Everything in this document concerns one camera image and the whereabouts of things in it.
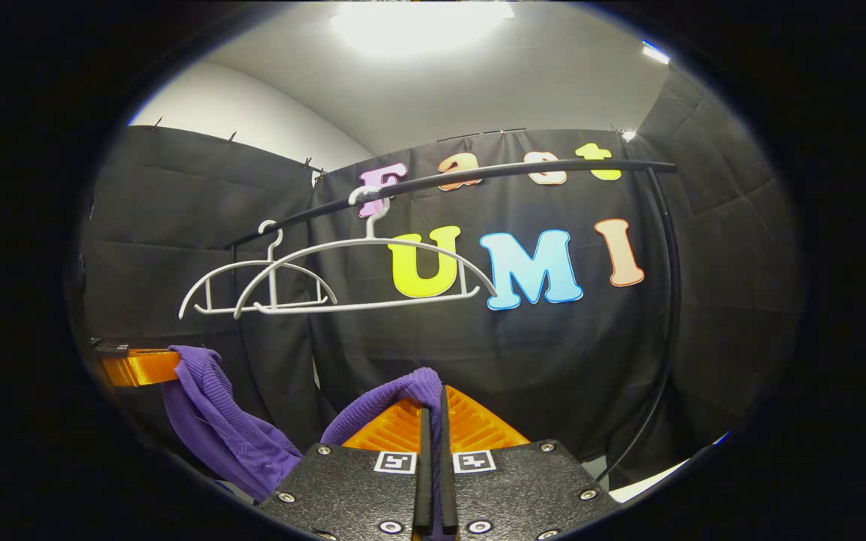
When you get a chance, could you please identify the black metal clothes rack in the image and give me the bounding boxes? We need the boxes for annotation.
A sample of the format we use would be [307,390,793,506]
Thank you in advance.
[224,158,683,483]

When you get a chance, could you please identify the white clothes hanger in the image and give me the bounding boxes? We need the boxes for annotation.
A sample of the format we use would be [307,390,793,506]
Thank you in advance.
[234,186,498,320]
[179,219,338,320]

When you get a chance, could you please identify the large ceiling light panel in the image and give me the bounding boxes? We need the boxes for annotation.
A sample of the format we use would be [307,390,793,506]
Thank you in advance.
[332,0,515,55]

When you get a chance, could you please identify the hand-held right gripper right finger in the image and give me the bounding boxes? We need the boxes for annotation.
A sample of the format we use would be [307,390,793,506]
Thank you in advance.
[441,385,622,541]

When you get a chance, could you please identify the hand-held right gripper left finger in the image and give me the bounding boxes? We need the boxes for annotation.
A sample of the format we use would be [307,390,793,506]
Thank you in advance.
[256,398,434,541]

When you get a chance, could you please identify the purple knit cardigan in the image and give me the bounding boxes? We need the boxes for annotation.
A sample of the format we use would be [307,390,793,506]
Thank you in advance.
[162,346,449,504]

